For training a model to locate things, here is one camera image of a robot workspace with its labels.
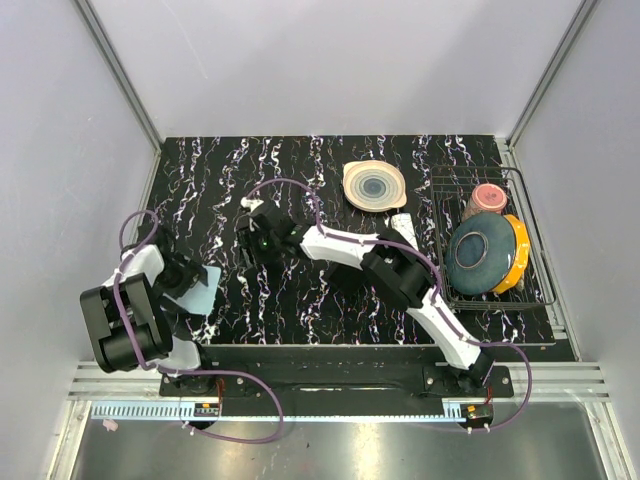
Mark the beige plate with blue rings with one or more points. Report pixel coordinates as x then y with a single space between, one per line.
374 186

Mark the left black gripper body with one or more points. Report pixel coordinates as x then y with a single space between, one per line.
178 277

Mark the white geometric glasses case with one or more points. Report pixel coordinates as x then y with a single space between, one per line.
402 222

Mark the yellow bowl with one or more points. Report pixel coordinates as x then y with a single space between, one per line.
515 276

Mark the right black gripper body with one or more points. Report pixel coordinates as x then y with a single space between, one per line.
265 247

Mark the black rectangular glasses case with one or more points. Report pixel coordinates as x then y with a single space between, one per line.
348 280

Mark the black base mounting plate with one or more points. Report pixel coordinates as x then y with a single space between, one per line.
419 370

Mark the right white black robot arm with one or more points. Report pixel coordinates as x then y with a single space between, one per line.
400 275

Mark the black wire dish rack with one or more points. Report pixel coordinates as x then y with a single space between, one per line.
451 188

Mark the dark blue bowl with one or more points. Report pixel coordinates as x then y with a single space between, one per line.
479 253

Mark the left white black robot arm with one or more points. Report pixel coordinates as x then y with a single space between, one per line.
128 316

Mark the pink cup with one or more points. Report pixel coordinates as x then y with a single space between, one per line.
487 197

